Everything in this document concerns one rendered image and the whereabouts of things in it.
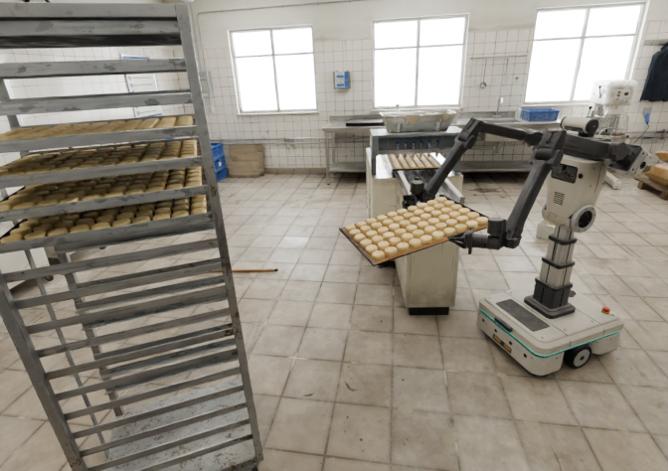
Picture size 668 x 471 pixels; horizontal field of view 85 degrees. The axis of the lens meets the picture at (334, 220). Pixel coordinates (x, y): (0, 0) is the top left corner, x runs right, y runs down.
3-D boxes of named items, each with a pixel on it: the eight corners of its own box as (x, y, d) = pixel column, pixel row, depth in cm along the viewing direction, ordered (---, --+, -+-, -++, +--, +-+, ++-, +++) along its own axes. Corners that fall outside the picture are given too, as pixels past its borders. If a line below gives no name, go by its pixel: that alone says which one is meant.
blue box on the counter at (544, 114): (528, 121, 517) (530, 111, 512) (520, 118, 545) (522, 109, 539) (558, 120, 512) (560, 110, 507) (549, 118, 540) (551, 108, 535)
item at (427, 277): (394, 268, 326) (396, 170, 293) (432, 268, 324) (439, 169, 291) (405, 318, 261) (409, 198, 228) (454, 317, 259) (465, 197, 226)
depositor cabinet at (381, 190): (366, 217, 445) (366, 147, 413) (426, 216, 441) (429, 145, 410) (373, 269, 326) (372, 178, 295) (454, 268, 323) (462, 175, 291)
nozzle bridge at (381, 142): (370, 168, 326) (369, 129, 313) (452, 165, 322) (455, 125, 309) (372, 178, 295) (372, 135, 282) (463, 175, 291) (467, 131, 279)
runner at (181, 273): (231, 264, 128) (230, 256, 127) (231, 268, 125) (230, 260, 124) (10, 306, 109) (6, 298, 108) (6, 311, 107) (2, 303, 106)
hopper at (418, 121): (379, 129, 310) (379, 111, 305) (446, 126, 308) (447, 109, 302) (382, 134, 284) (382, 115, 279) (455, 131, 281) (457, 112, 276)
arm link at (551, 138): (562, 125, 142) (538, 126, 151) (553, 161, 144) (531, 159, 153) (629, 143, 160) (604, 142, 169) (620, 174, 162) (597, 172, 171)
